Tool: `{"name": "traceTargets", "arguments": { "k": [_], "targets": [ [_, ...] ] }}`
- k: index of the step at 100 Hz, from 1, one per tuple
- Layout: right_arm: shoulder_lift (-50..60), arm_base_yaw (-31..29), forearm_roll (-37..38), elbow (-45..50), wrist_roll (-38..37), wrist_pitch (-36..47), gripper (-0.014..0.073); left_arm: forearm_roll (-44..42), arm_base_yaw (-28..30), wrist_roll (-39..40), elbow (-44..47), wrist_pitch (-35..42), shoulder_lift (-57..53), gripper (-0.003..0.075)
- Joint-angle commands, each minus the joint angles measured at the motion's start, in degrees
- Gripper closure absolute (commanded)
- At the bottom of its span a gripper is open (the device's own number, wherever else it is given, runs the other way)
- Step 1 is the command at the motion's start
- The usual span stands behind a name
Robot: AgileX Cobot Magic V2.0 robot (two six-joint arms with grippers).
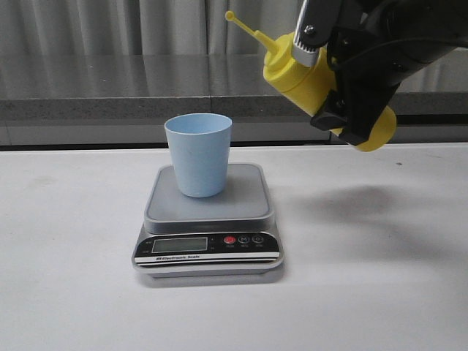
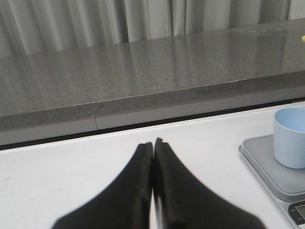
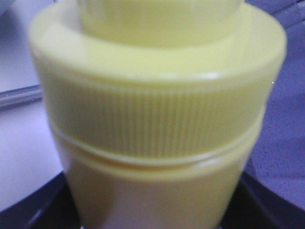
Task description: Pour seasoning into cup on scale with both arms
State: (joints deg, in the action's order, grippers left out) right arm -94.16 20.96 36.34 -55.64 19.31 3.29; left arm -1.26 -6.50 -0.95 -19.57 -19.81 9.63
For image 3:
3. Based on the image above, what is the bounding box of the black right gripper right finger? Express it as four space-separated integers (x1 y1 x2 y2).
220 172 305 229

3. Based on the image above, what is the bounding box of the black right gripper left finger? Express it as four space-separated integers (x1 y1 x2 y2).
0 173 81 229

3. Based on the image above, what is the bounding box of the yellow squeeze bottle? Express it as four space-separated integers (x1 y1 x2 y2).
29 0 287 229

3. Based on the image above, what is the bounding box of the silver digital kitchen scale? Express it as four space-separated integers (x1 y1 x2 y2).
0 85 42 111

